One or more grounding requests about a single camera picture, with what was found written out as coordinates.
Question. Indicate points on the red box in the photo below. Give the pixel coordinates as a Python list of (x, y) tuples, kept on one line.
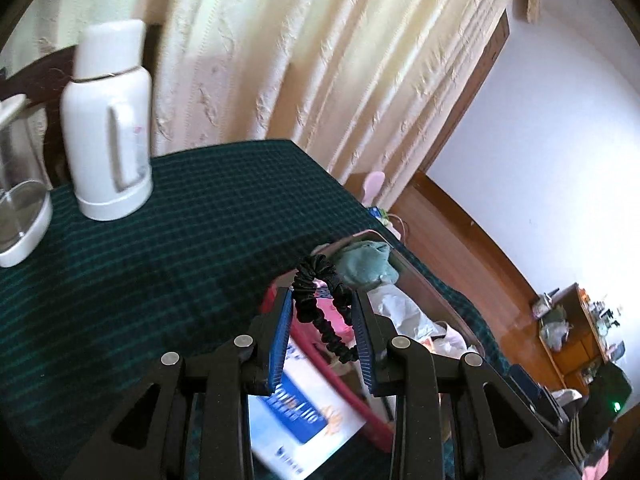
[(345, 385)]

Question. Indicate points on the green plaid tablecloth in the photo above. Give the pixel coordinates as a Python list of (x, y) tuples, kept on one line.
[(175, 240)]

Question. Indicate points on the wooden cabinet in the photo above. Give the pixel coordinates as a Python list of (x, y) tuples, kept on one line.
[(575, 345)]

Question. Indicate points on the cream patterned curtain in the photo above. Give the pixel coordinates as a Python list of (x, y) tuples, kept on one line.
[(300, 60)]

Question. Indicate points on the white thermos jug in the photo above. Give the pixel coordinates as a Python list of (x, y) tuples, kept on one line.
[(95, 135)]

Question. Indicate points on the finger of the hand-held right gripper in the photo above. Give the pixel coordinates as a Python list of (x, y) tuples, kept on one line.
[(524, 382), (552, 410)]

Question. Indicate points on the black hair scrunchie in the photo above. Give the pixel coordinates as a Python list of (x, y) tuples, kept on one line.
[(311, 312)]

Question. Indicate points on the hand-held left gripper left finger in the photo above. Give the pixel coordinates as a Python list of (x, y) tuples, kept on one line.
[(280, 340)]

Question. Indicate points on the blue and white tissue pack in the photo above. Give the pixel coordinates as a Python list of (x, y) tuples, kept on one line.
[(300, 410)]

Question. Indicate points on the pink plastic object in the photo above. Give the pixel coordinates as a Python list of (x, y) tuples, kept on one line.
[(375, 185)]

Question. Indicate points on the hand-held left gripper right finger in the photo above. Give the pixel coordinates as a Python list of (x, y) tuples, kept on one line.
[(362, 340)]

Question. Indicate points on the white plastic bag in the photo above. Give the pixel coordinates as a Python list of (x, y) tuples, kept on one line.
[(400, 310)]

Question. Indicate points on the brown wooden door frame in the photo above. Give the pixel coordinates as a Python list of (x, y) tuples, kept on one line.
[(470, 90)]

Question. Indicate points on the teal knit hat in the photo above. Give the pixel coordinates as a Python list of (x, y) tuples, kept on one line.
[(362, 265)]

